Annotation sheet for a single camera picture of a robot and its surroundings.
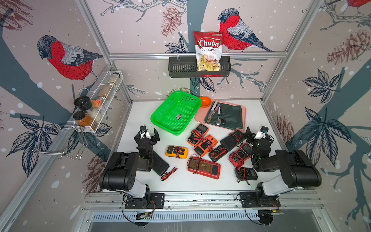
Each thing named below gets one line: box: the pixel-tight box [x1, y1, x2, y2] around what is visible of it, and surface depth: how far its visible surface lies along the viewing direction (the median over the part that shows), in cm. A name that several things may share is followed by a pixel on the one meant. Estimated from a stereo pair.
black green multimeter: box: [151, 150, 170, 177], surface depth 85 cm
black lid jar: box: [73, 96, 93, 111], surface depth 63 cm
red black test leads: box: [160, 166, 179, 182], surface depth 83 cm
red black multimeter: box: [228, 142, 254, 168], surface depth 85 cm
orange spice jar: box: [72, 110, 94, 127], surface depth 62 cm
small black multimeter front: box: [234, 166, 258, 181], surface depth 80 cm
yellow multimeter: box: [165, 145, 189, 160], surface depth 90 cm
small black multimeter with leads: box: [208, 145, 228, 163], surface depth 89 cm
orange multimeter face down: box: [193, 134, 218, 158], surface depth 90 cm
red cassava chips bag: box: [194, 30, 224, 73], surface depth 85 cm
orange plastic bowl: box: [199, 96, 212, 108], surface depth 116 cm
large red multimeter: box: [187, 156, 221, 180], surface depth 83 cm
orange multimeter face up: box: [186, 123, 210, 147], surface depth 97 cm
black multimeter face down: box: [219, 129, 244, 152], surface depth 96 cm
